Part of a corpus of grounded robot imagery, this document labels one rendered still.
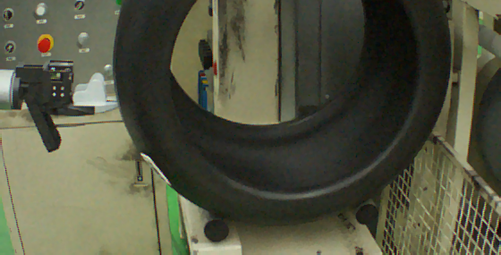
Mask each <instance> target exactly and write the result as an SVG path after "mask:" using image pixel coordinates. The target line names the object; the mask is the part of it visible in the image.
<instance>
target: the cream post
mask: <svg viewBox="0 0 501 255"><path fill-rule="evenodd" d="M213 39H214V41H213V63H215V62H217V75H214V102H215V115H217V116H220V117H222V118H224V119H227V120H230V121H233V122H237V123H247V124H257V123H278V55H279V48H278V0H217V18H216V16H215V15H214V13H213Z"/></svg>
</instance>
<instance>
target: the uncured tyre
mask: <svg viewBox="0 0 501 255"><path fill-rule="evenodd" d="M361 1H362V7H363V19H364V21H365V22H364V33H363V37H364V39H363V42H362V46H361V51H360V52H361V53H360V56H359V58H358V60H357V62H356V64H355V66H354V69H353V70H352V73H351V74H350V76H349V77H348V79H347V80H346V81H345V83H344V84H343V87H342V88H340V89H339V90H338V91H337V92H336V93H335V95H334V96H333V97H331V98H330V99H329V100H328V101H327V102H326V103H324V104H323V105H322V106H320V107H318V108H317V109H315V110H313V111H311V112H309V113H308V114H306V115H303V116H301V117H298V118H296V119H293V120H290V121H287V122H283V123H273V124H247V123H237V122H233V121H230V120H227V119H224V118H222V117H220V116H217V115H214V114H212V113H211V112H209V111H208V110H206V109H205V108H203V107H202V106H200V105H199V104H198V103H196V102H195V101H194V100H193V99H192V98H191V97H190V96H189V95H188V94H187V93H186V92H185V91H184V90H183V88H182V87H181V86H180V84H179V83H178V82H177V80H176V78H175V77H174V75H173V74H172V72H171V70H170V65H171V61H172V58H173V52H174V45H175V41H176V39H177V36H178V33H179V31H180V28H181V27H182V24H183V21H184V20H185V18H186V16H187V14H188V13H189V12H190V11H191V8H192V7H193V6H194V5H195V3H196V2H197V0H123V1H122V5H121V8H120V10H119V15H118V22H117V29H116V31H115V43H114V54H113V75H114V88H115V95H116V99H117V103H118V108H119V111H120V114H121V117H122V119H123V123H124V125H125V127H126V129H127V131H128V134H129V136H130V138H131V140H132V142H133V144H134V146H135V147H136V149H137V150H138V151H139V152H140V154H143V155H145V156H146V157H149V158H150V159H151V161H152V162H153V163H154V164H155V166H156V167H157V168H158V169H159V171H160V172H161V173H162V174H163V176H164V177H165V178H166V179H167V181H168V182H170V183H171V185H168V186H169V187H170V188H172V189H173V190H174V191H176V192H177V193H178V194H180V195H181V196H182V197H184V198H185V199H187V200H188V201H190V202H191V203H193V204H195V205H196V206H198V207H200V208H203V209H205V210H206V211H208V212H211V213H213V214H216V215H218V216H221V217H225V218H228V219H231V220H234V221H238V222H242V223H246V224H252V225H299V224H306V223H311V222H316V221H318V220H320V219H323V218H327V217H332V216H334V215H337V214H340V213H343V212H345V211H347V210H349V209H352V208H354V207H356V206H358V205H360V204H361V203H363V202H365V201H366V200H368V199H369V198H370V197H372V196H374V195H375V194H377V193H378V192H380V191H381V190H382V189H384V188H385V187H386V186H388V185H389V184H390V183H391V182H392V181H393V180H394V179H395V178H396V177H397V176H398V175H400V173H401V172H402V171H403V170H404V169H405V168H406V167H407V166H408V165H409V164H410V163H411V162H412V161H413V160H414V158H415V157H416V156H417V155H418V154H419V152H420V150H421V148H422V147H423V146H424V144H425V143H426V140H427V139H428V138H429V136H430V134H431V132H432V130H433V129H434V127H435V123H436V122H437V120H438V118H439V114H440V112H441V110H442V108H443V105H444V102H445V99H446V93H447V90H448V83H449V80H450V72H451V58H452V51H451V35H450V31H449V24H448V19H447V15H446V9H445V7H444V4H443V2H442V0H361Z"/></svg>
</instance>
